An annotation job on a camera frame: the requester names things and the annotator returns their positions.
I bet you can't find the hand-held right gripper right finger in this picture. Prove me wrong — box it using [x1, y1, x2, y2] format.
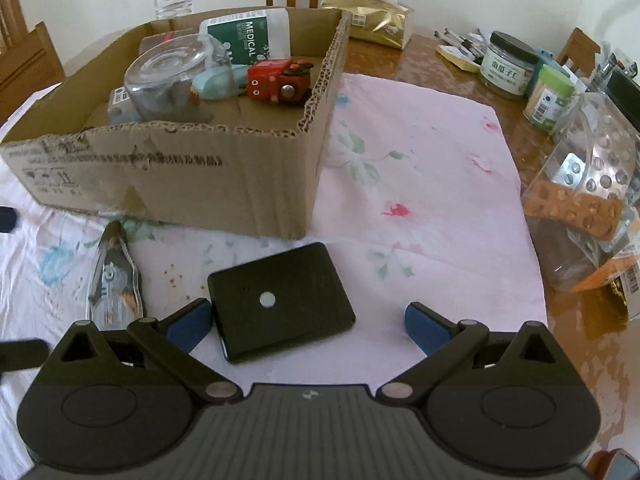
[375, 301, 568, 403]

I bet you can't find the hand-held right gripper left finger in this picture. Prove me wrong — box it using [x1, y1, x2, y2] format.
[47, 298, 243, 406]

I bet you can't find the black power bank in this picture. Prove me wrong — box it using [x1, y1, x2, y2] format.
[207, 241, 357, 365]

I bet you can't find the brown cardboard box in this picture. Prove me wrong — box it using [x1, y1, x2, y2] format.
[0, 7, 351, 241]

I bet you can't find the white labelled packet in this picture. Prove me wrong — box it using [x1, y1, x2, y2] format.
[107, 87, 138, 125]

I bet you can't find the light blue round case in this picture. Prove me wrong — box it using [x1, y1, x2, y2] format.
[192, 65, 248, 101]

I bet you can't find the red toy car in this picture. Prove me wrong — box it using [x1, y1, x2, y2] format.
[246, 58, 313, 107]

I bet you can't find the clear correction tape dispenser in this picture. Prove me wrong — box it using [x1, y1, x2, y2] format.
[87, 220, 146, 331]

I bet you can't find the floral tablecloth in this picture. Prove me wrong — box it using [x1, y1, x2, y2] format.
[0, 72, 548, 480]

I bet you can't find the large clear plastic jar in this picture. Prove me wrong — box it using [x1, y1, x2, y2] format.
[520, 91, 640, 293]

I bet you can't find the orange pill blister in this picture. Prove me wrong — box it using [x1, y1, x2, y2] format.
[522, 182, 623, 241]

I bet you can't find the silver pill blister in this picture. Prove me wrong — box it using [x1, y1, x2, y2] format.
[559, 154, 632, 197]

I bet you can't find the jar with green lid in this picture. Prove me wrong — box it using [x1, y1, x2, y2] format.
[522, 62, 576, 128]

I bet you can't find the yellow notepad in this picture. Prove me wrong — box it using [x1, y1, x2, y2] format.
[436, 44, 483, 72]

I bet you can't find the glass jar dark lid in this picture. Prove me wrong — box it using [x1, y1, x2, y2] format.
[479, 31, 540, 101]

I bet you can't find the bundle of pens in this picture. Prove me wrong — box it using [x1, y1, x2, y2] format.
[435, 27, 493, 57]

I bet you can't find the white bottle green label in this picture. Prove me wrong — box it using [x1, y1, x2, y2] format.
[199, 8, 292, 63]

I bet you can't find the gold tissue pack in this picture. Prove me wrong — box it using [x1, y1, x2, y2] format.
[320, 0, 415, 51]

